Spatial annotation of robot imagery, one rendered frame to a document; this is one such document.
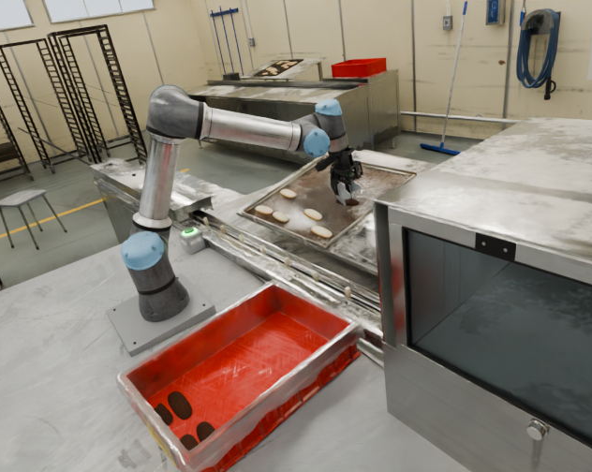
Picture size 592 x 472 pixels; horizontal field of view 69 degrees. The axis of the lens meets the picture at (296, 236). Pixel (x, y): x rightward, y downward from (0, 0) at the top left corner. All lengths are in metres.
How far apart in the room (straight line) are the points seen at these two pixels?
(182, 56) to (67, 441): 8.38
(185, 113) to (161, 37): 7.87
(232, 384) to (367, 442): 0.35
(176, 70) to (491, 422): 8.67
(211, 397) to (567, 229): 0.81
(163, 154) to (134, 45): 7.53
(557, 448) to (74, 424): 0.97
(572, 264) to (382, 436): 0.54
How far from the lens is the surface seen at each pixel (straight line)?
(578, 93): 4.76
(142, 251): 1.27
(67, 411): 1.25
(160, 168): 1.32
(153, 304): 1.34
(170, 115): 1.17
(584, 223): 0.63
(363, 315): 1.16
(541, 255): 0.57
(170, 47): 9.06
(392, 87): 5.09
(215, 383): 1.12
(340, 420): 0.98
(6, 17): 8.36
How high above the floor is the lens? 1.58
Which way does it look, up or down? 27 degrees down
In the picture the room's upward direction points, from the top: 10 degrees counter-clockwise
